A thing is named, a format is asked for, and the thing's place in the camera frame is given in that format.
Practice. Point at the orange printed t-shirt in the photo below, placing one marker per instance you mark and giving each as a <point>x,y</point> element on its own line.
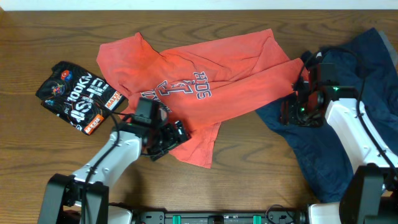
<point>202,84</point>

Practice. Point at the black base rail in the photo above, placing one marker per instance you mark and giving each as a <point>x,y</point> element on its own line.
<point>277,216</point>

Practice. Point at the black folded printed shirt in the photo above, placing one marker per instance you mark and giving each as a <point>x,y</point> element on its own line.
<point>79,97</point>

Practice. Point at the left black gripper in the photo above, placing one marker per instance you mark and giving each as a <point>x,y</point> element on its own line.
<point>173,140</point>

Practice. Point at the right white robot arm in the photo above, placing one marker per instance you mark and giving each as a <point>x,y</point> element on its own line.
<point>371,196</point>

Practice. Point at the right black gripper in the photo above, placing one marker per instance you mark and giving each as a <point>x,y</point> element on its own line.
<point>288,115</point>

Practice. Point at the dark blue garment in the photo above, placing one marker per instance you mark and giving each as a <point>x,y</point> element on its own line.
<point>319,152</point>

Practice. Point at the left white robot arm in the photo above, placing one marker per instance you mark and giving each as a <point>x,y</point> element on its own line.
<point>83,197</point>

